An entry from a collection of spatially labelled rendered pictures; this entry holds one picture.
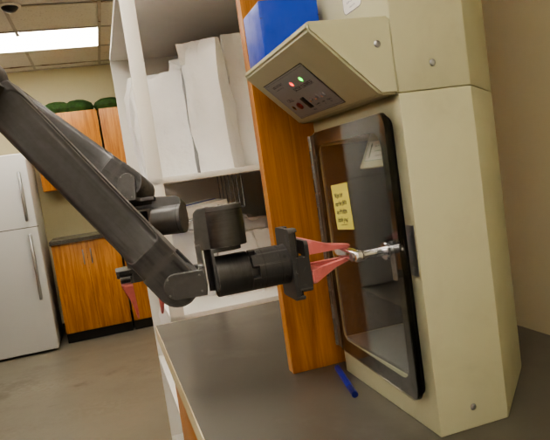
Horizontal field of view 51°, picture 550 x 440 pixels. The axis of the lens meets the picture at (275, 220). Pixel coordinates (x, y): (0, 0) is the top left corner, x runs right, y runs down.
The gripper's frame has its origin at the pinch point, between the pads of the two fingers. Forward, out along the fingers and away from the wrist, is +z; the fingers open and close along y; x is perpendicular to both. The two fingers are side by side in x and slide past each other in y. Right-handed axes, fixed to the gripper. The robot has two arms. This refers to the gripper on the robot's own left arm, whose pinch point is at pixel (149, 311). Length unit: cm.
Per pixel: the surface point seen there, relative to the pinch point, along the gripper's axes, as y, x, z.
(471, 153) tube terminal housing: 43, -47, -22
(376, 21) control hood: 31, -46, -40
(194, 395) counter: 5.0, -7.2, 15.8
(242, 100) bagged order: 50, 92, -50
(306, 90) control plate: 27, -30, -35
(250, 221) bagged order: 50, 107, -5
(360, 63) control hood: 28, -46, -35
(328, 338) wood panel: 32.4, -9.3, 10.6
